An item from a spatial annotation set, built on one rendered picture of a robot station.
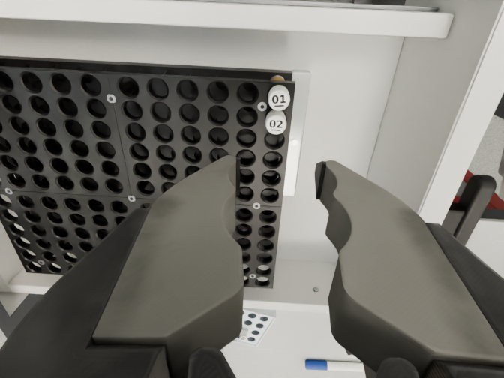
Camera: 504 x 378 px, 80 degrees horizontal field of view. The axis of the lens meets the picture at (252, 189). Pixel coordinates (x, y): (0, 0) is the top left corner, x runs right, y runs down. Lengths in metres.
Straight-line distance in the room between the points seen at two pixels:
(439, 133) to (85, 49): 0.25
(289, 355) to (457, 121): 0.54
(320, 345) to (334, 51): 0.51
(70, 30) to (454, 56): 0.25
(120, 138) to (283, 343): 0.49
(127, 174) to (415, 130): 0.20
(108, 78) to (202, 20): 0.07
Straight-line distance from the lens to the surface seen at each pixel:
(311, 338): 0.61
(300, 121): 0.25
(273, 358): 0.66
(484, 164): 1.47
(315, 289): 0.32
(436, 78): 0.21
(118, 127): 0.22
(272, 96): 0.18
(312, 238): 0.33
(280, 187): 0.21
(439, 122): 0.20
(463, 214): 0.25
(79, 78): 0.22
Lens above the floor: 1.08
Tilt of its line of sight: 58 degrees down
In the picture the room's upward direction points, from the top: 175 degrees counter-clockwise
